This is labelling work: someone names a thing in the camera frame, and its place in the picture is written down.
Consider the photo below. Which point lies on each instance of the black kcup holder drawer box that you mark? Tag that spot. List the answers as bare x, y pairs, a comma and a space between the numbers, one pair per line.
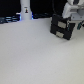
61, 28

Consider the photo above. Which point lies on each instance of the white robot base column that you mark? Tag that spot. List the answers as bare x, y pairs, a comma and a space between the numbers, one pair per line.
26, 13

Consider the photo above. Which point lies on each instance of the black equipment with blue light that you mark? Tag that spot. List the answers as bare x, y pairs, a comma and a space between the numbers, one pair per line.
9, 19

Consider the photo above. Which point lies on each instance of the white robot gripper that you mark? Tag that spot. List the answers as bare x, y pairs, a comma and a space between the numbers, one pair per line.
74, 9

